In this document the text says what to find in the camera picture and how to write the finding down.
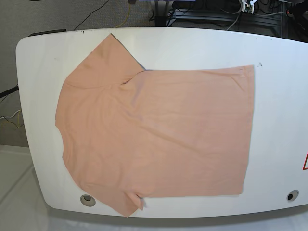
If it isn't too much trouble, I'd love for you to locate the peach orange T-shirt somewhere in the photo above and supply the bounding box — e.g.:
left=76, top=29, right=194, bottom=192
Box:
left=55, top=35, right=255, bottom=217

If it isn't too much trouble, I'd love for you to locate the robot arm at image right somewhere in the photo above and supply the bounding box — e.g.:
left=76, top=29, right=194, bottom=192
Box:
left=239, top=0, right=257, bottom=14

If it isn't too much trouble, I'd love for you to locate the black desk leg base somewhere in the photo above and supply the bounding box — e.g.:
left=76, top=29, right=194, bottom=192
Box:
left=154, top=0, right=169, bottom=27

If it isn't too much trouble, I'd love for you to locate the black strip behind table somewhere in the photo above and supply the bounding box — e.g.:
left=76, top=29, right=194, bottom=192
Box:
left=28, top=29, right=67, bottom=37

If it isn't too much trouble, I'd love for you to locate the black bar at left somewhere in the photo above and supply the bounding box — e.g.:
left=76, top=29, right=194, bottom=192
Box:
left=0, top=85, right=19, bottom=98

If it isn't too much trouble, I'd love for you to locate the yellow floor cable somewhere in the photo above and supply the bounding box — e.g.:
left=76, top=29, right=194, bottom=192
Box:
left=116, top=3, right=132, bottom=29

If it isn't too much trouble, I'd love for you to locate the left table cable grommet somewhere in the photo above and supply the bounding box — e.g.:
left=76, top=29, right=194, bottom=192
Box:
left=80, top=194, right=96, bottom=207

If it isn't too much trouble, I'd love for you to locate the table cable grommet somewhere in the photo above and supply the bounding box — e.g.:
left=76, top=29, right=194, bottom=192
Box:
left=286, top=190, right=299, bottom=202
left=80, top=194, right=96, bottom=207

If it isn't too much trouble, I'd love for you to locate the black floor cable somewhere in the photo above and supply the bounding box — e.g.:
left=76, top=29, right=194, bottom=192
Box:
left=73, top=0, right=113, bottom=31

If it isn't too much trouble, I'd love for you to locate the white floor cable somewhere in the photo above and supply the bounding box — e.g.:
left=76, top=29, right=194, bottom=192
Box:
left=4, top=109, right=22, bottom=120

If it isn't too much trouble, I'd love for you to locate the aluminium frame rail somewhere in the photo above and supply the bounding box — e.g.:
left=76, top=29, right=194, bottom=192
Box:
left=172, top=9, right=287, bottom=38

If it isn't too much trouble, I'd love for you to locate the right table cable grommet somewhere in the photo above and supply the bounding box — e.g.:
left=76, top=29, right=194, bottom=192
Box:
left=286, top=190, right=299, bottom=202

